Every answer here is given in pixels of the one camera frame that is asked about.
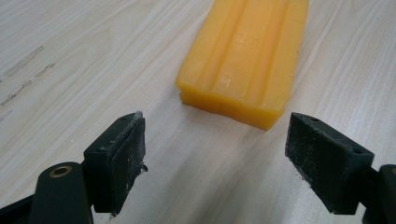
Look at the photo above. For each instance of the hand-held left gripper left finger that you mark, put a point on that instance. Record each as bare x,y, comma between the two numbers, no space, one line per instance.
113,161

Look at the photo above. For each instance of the yellow soap bar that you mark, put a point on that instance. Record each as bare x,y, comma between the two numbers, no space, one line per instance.
246,62

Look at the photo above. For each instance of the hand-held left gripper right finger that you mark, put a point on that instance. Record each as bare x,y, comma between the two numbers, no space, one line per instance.
327,165

